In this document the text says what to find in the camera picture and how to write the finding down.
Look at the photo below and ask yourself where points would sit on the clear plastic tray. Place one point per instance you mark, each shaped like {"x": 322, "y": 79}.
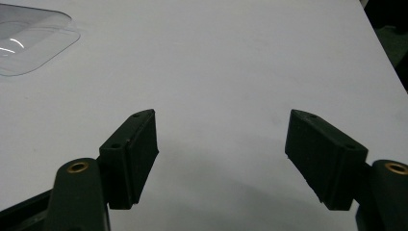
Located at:
{"x": 30, "y": 41}

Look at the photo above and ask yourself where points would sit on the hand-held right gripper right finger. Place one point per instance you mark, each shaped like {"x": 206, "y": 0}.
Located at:
{"x": 324, "y": 160}

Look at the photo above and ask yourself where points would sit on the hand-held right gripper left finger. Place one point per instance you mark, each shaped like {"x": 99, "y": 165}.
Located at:
{"x": 128, "y": 160}

